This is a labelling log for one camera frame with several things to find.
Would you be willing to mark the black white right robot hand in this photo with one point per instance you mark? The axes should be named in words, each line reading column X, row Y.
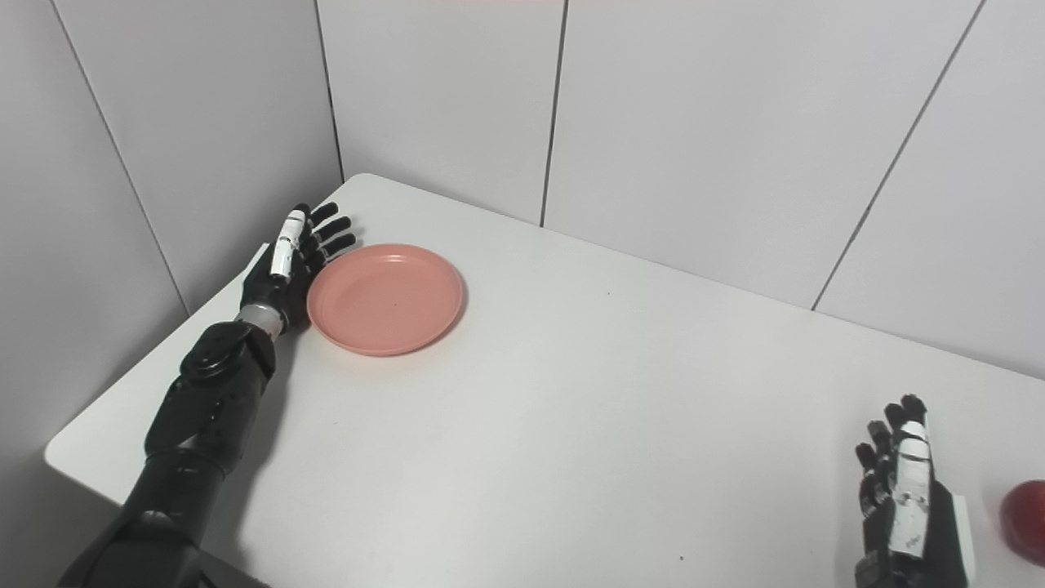
column 939, row 539

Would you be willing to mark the red apple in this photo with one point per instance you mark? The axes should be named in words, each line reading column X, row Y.
column 1027, row 523

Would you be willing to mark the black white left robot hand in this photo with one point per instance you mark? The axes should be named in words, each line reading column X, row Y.
column 273, row 290

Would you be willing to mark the pink round plate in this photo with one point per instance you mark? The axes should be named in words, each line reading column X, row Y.
column 384, row 300

